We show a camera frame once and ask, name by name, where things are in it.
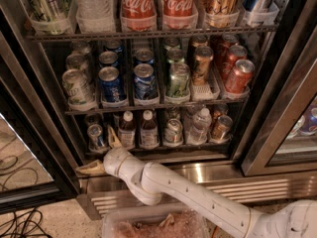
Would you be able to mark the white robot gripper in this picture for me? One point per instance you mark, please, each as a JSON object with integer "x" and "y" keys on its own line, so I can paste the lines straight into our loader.
{"x": 112, "y": 163}

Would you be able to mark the blue silver redbull can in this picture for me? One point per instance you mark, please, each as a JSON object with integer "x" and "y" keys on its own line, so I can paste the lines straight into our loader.
{"x": 96, "y": 138}

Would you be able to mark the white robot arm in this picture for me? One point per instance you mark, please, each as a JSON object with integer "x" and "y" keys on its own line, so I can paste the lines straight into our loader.
{"x": 148, "y": 182}

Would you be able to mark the blue pepsi can front left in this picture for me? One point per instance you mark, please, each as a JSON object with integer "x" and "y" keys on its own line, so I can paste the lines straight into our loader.
{"x": 111, "y": 84}

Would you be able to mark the blue pepsi can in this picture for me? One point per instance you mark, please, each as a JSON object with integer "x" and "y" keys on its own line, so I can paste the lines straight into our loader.
{"x": 145, "y": 82}
{"x": 111, "y": 84}

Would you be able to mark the silver green can bottom shelf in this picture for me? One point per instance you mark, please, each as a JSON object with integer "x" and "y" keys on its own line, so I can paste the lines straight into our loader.
{"x": 172, "y": 133}

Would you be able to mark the white green can front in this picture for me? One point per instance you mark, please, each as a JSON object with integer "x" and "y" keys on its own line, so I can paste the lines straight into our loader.
{"x": 77, "y": 87}

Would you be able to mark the open glass fridge door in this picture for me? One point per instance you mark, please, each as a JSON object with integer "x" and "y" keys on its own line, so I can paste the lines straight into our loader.
{"x": 33, "y": 172}

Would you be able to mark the blue pepsi can front right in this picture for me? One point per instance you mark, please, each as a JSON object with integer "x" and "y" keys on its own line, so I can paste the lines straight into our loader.
{"x": 145, "y": 82}

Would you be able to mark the clear water bottle bottom shelf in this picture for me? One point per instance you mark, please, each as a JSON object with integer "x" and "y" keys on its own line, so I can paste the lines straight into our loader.
{"x": 199, "y": 127}

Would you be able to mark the clear water bottle shelf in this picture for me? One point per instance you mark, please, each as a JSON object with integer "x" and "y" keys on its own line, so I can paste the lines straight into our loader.
{"x": 95, "y": 13}
{"x": 199, "y": 127}

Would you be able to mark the green can front middle shelf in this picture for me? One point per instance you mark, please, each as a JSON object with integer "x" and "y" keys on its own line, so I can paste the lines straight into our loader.
{"x": 178, "y": 81}

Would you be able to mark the copper can bottom shelf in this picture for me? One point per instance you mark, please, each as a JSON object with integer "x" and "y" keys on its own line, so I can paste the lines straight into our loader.
{"x": 221, "y": 128}

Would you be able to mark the gold brown can front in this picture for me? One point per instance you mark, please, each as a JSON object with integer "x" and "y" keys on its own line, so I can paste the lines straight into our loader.
{"x": 202, "y": 58}

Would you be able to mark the clear water bottle top shelf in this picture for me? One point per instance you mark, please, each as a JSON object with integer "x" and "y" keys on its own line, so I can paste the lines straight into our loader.
{"x": 95, "y": 13}

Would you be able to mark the red coke can front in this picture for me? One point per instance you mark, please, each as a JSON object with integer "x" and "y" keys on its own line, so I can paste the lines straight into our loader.
{"x": 239, "y": 76}

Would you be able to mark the red coke can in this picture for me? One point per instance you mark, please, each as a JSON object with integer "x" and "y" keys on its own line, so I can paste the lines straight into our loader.
{"x": 239, "y": 76}
{"x": 233, "y": 54}

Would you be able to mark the red coke can middle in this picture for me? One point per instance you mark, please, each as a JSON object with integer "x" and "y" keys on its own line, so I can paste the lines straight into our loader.
{"x": 233, "y": 54}

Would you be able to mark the green tall can top shelf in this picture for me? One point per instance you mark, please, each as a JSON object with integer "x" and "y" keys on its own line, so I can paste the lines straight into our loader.
{"x": 50, "y": 10}

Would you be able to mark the closed right fridge door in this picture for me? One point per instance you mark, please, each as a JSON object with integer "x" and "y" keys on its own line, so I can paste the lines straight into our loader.
{"x": 284, "y": 91}

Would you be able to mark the gold tall can top shelf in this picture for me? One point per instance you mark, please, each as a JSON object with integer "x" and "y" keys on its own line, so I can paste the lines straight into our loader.
{"x": 219, "y": 13}

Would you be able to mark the blue can behind right door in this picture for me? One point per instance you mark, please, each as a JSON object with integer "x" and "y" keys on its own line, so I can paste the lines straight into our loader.
{"x": 310, "y": 124}

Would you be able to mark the brown tea bottle left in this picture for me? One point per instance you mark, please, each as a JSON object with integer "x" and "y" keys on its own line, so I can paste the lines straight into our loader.
{"x": 127, "y": 130}

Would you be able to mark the brown tea bottle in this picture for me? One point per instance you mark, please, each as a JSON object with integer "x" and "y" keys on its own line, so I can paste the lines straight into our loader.
{"x": 127, "y": 130}
{"x": 149, "y": 134}

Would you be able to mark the brown tea bottle right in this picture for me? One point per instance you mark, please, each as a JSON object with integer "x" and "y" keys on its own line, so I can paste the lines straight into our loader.
{"x": 149, "y": 134}

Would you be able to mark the clear plastic bin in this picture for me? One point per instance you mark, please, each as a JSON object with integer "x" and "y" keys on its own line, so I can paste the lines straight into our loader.
{"x": 174, "y": 220}

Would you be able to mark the large coca-cola bottle left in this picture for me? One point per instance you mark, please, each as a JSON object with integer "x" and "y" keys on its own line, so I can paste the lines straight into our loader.
{"x": 138, "y": 9}

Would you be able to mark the large coca-cola bottle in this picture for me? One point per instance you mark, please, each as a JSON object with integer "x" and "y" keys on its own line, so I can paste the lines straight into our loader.
{"x": 177, "y": 0}
{"x": 138, "y": 9}

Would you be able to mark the large coca-cola bottle right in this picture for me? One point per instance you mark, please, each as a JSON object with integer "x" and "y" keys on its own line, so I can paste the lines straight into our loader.
{"x": 177, "y": 0}

